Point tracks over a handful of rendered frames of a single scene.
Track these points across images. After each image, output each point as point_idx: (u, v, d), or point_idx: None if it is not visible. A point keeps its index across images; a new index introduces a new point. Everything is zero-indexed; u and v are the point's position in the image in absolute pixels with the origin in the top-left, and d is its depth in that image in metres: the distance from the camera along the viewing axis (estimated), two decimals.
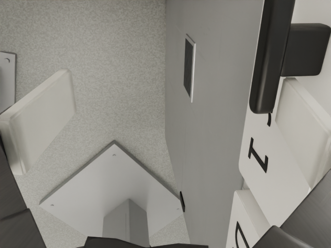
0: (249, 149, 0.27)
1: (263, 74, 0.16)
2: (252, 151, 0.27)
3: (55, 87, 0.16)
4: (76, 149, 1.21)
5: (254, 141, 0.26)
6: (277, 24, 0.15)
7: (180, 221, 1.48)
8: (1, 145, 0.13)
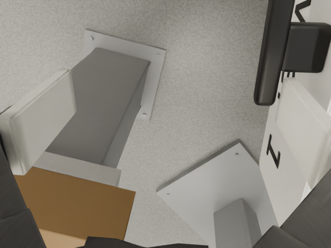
0: (267, 145, 0.28)
1: (263, 68, 0.18)
2: (270, 148, 0.27)
3: (55, 87, 0.16)
4: (200, 143, 1.26)
5: (272, 138, 0.27)
6: (277, 21, 0.16)
7: None
8: (1, 145, 0.13)
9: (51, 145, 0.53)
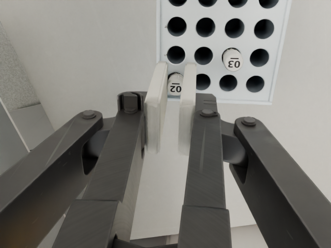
0: None
1: None
2: None
3: (165, 77, 0.18)
4: None
5: None
6: None
7: None
8: (145, 126, 0.15)
9: None
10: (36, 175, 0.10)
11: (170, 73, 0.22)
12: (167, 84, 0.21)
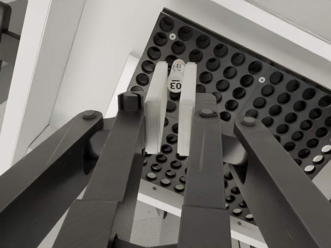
0: None
1: None
2: None
3: (165, 77, 0.18)
4: None
5: None
6: None
7: (145, 223, 1.62)
8: (145, 126, 0.15)
9: None
10: (37, 175, 0.10)
11: None
12: None
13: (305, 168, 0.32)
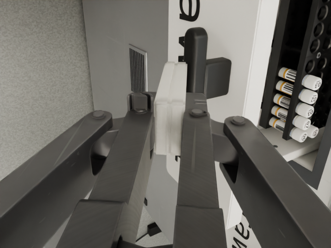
0: None
1: None
2: (179, 155, 0.32)
3: (174, 77, 0.18)
4: (1, 176, 1.10)
5: None
6: (197, 64, 0.20)
7: None
8: (154, 127, 0.15)
9: None
10: (44, 174, 0.10)
11: (292, 88, 0.30)
12: (308, 97, 0.28)
13: None
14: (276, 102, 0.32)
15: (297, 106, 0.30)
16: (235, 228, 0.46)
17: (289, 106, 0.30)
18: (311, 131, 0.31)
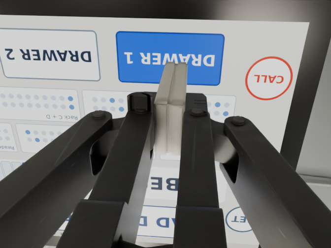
0: None
1: None
2: None
3: (174, 77, 0.18)
4: None
5: None
6: None
7: None
8: (154, 127, 0.15)
9: None
10: (44, 174, 0.10)
11: None
12: None
13: None
14: None
15: None
16: None
17: None
18: None
